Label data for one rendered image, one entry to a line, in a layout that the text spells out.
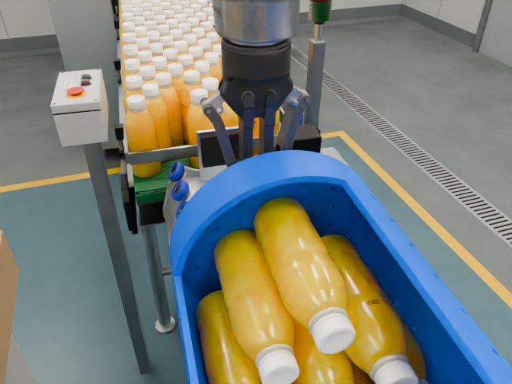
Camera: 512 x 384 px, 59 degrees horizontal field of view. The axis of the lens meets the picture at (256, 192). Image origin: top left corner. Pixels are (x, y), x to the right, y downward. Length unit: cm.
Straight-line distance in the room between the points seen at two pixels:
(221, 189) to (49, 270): 186
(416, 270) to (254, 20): 27
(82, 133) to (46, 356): 111
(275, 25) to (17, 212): 240
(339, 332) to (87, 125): 78
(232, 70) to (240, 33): 5
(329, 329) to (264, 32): 28
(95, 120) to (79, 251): 137
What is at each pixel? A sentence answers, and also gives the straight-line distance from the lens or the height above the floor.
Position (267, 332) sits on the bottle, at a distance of 48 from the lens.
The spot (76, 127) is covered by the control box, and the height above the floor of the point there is 104.
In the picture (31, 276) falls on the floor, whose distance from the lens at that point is 233.
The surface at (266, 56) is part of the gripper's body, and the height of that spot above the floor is 135.
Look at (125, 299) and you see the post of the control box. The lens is 153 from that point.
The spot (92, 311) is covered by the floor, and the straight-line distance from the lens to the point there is 208.
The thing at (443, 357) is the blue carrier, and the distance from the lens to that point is 57.
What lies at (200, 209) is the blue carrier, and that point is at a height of 119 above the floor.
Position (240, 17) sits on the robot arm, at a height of 139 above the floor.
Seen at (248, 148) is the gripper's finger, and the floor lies 123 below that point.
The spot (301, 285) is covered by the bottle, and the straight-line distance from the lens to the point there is 46.
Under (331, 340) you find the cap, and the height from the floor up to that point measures 115.
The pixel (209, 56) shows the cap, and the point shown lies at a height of 109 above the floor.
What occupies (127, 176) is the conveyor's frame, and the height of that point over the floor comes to 90.
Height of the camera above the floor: 151
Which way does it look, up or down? 35 degrees down
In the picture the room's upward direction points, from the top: straight up
